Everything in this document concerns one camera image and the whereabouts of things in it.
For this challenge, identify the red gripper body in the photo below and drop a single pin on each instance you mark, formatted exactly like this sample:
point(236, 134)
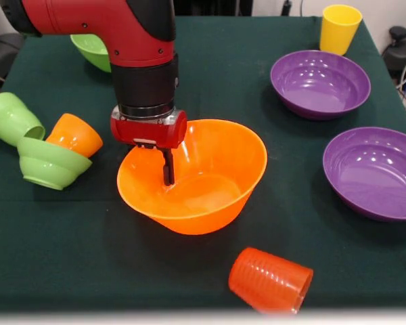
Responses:
point(145, 132)

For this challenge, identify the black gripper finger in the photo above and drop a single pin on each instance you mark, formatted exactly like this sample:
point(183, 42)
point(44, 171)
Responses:
point(168, 169)

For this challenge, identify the large orange bowl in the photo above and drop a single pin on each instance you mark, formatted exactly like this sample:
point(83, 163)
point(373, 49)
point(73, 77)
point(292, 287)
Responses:
point(216, 203)

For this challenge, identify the orange cup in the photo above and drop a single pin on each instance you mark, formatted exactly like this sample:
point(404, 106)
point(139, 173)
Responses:
point(78, 135)

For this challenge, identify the large green bowl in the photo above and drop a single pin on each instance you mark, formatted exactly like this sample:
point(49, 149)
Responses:
point(94, 50)

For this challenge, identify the small green bowl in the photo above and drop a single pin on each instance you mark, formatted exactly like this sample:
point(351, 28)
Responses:
point(50, 166)

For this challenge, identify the green cup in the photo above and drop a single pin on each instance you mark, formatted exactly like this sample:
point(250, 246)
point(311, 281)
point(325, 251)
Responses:
point(10, 118)

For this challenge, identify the red cup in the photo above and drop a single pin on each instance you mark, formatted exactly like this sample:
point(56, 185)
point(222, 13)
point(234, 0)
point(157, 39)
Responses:
point(267, 281)

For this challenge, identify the purple bowl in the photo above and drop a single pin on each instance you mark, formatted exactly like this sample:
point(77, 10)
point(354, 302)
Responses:
point(375, 179)
point(319, 91)

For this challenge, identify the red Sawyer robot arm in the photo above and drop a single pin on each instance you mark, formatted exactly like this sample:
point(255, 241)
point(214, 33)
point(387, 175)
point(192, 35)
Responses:
point(122, 27)

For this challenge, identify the dark green tablecloth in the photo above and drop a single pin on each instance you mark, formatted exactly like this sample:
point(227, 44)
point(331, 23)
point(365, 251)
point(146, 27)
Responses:
point(88, 264)

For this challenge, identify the grey black machine base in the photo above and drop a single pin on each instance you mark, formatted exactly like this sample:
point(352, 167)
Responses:
point(404, 54)
point(0, 57)

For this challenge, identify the yellow cup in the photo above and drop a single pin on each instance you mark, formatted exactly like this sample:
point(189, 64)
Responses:
point(338, 34)

